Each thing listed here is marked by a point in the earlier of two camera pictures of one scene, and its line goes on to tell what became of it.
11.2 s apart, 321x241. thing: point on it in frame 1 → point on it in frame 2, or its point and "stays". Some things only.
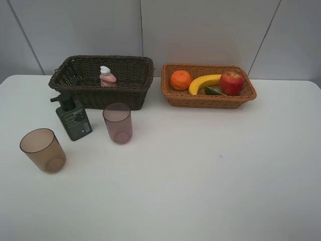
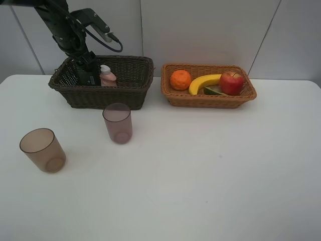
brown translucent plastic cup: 42,148 stays
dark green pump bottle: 73,116 → 86,78
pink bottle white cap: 107,79 stays
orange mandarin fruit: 180,80 stays
